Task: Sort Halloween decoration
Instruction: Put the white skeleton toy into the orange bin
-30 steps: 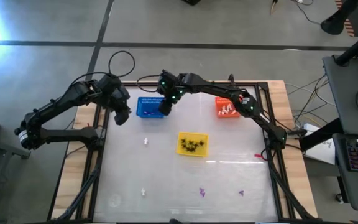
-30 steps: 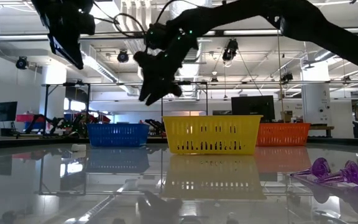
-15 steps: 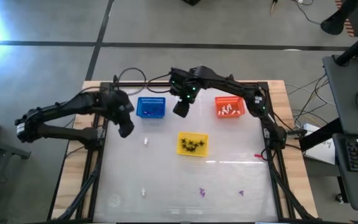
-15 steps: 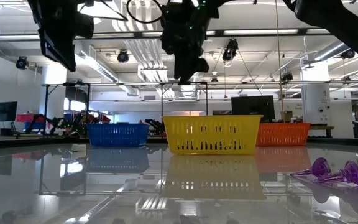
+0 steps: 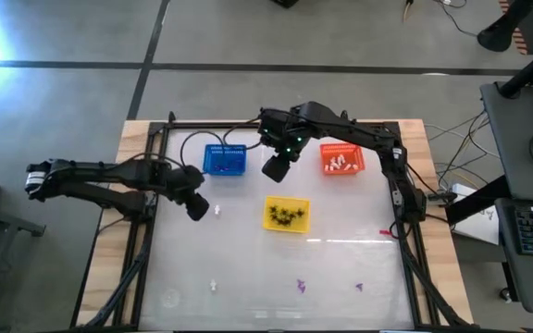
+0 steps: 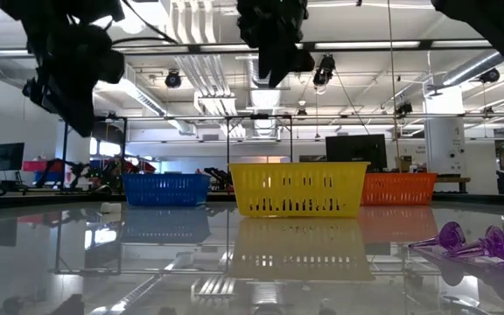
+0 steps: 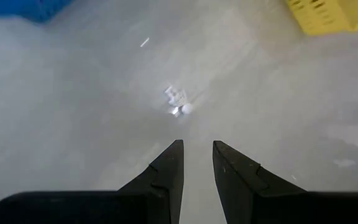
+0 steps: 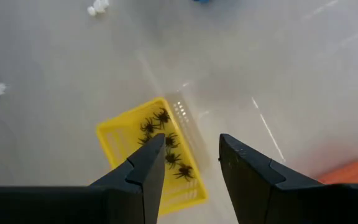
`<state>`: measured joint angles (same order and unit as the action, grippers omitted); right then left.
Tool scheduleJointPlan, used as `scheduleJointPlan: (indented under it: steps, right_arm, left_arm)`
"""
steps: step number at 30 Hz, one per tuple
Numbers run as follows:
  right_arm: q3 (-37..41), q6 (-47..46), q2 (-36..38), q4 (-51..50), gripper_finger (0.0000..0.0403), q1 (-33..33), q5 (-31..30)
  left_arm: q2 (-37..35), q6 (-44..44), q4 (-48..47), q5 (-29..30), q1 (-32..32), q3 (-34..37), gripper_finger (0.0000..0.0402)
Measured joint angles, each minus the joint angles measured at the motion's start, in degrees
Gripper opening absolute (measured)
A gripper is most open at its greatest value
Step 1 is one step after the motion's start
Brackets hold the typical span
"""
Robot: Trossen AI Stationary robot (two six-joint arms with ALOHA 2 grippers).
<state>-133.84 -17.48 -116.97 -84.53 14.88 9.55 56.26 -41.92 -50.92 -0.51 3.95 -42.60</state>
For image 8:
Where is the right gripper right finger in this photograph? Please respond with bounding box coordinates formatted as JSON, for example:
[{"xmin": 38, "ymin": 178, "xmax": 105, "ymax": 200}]
[{"xmin": 218, "ymin": 133, "xmax": 323, "ymax": 224}]

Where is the orange plastic basket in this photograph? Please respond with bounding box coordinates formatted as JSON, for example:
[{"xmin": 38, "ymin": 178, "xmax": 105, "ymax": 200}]
[{"xmin": 317, "ymin": 159, "xmax": 358, "ymax": 185}]

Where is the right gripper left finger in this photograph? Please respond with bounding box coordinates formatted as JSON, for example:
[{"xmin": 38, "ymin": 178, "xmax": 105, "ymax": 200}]
[{"xmin": 88, "ymin": 133, "xmax": 167, "ymax": 224}]

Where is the yellow plastic basket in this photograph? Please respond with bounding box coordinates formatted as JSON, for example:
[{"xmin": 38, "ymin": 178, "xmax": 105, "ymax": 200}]
[{"xmin": 95, "ymin": 96, "xmax": 209, "ymax": 216}]

